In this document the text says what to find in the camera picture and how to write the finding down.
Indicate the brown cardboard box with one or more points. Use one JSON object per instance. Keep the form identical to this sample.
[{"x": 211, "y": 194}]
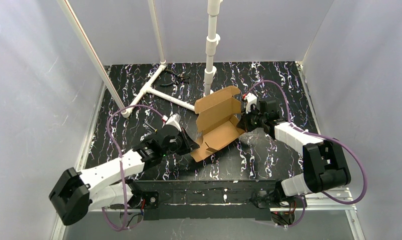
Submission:
[{"x": 217, "y": 121}]

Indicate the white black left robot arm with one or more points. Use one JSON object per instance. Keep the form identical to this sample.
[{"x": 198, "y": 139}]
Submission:
[{"x": 78, "y": 192}]

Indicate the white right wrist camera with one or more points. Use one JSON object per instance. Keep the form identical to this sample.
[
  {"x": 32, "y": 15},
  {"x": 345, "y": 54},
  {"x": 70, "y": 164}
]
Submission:
[{"x": 249, "y": 99}]

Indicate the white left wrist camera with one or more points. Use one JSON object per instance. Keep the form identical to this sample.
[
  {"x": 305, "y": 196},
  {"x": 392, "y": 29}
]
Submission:
[{"x": 174, "y": 120}]

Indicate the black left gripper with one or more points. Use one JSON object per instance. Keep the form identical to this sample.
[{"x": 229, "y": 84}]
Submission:
[{"x": 186, "y": 141}]

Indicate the black pliers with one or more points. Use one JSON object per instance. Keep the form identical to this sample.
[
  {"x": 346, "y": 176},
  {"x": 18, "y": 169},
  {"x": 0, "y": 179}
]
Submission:
[{"x": 179, "y": 78}]

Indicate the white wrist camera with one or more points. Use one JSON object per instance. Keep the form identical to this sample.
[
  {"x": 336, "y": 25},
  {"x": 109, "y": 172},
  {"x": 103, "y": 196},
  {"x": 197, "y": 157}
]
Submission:
[
  {"x": 249, "y": 99},
  {"x": 174, "y": 120}
]

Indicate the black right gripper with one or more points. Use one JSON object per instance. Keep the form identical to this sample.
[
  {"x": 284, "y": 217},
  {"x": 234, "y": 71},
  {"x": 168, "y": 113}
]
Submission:
[{"x": 244, "y": 120}]

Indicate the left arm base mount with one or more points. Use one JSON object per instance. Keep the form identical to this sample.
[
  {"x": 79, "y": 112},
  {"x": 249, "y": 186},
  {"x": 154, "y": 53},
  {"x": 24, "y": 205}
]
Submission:
[{"x": 146, "y": 200}]

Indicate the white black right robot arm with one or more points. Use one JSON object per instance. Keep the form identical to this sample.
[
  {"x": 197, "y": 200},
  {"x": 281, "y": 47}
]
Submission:
[{"x": 324, "y": 162}]

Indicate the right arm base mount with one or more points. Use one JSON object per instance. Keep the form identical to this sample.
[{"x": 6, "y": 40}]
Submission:
[{"x": 275, "y": 198}]

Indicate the white PVC pipe frame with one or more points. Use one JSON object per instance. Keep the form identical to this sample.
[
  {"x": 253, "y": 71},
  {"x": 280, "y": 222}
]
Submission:
[{"x": 212, "y": 40}]

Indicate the yellow black screwdriver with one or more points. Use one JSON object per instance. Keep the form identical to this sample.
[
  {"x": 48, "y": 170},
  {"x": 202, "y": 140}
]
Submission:
[{"x": 151, "y": 127}]

